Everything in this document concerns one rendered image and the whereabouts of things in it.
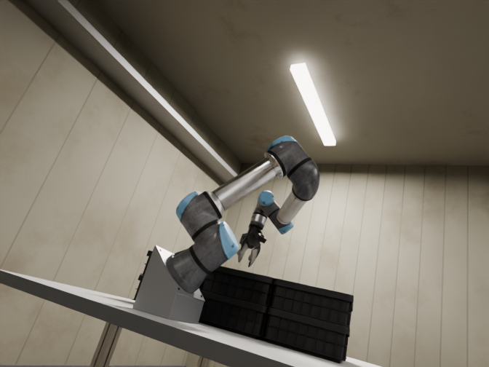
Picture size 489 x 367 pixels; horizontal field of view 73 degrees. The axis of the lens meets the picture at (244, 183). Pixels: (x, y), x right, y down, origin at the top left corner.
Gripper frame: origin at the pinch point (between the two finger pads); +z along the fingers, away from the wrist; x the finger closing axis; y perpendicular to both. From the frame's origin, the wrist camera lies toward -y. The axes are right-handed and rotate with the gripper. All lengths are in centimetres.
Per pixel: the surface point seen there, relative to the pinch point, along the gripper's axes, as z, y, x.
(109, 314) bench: 39, -42, 53
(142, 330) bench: 39, -52, 45
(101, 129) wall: -80, 145, 100
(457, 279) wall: -86, 52, -240
